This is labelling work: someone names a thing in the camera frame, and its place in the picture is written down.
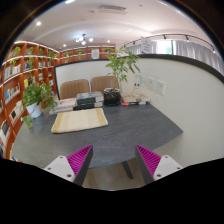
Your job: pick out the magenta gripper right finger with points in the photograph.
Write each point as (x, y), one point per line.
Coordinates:
(153, 166)

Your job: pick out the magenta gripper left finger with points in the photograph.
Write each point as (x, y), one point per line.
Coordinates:
(73, 167)

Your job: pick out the cream yellow striped towel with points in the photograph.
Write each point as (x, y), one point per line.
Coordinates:
(79, 120)

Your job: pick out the dark table leg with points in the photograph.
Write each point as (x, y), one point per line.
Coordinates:
(127, 169)

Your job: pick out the white book stack left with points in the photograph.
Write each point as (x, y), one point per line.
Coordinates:
(63, 105)

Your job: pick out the dark book stack centre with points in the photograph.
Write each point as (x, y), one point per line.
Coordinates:
(89, 100)

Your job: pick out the red book stack right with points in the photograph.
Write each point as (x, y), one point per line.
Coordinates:
(128, 99)

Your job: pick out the left tan chair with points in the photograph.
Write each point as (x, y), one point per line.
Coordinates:
(71, 89)

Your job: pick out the tan chair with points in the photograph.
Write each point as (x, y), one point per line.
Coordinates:
(101, 82)
(71, 89)

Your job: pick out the potted plant in white pot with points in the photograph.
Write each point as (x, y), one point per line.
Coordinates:
(35, 97)

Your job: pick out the right tan chair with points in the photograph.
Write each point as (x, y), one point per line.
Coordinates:
(101, 82)

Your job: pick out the white standing card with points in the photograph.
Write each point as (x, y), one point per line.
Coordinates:
(137, 83)

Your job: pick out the tall plant in black pot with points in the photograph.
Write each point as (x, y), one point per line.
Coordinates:
(121, 61)

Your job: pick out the orange wooden bookshelf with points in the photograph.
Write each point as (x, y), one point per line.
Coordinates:
(26, 63)

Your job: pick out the white hanging sign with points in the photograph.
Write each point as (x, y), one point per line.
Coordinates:
(145, 45)

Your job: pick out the white curtain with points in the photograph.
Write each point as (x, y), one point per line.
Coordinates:
(204, 54)

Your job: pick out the ceiling lamp cluster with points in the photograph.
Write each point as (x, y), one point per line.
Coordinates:
(83, 39)

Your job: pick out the white wall socket panel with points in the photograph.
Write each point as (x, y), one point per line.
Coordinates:
(154, 84)

